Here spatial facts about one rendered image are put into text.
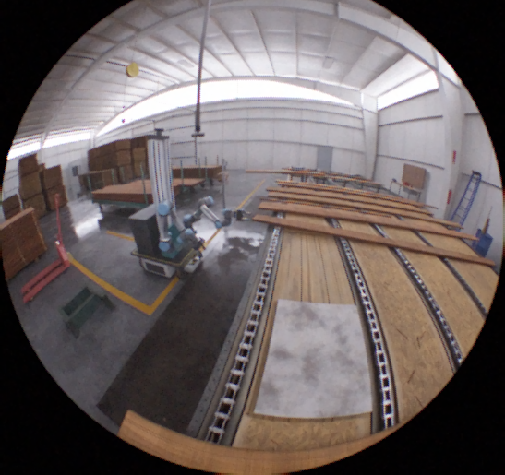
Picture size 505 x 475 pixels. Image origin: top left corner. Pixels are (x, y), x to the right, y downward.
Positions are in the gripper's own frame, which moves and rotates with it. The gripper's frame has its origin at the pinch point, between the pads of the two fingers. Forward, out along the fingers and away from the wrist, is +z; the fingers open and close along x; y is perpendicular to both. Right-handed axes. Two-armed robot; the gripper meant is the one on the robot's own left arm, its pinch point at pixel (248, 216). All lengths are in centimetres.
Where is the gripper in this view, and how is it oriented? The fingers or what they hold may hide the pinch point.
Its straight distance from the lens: 186.8
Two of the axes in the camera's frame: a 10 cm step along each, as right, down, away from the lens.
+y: -3.8, 3.8, -8.5
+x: 0.2, -9.1, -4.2
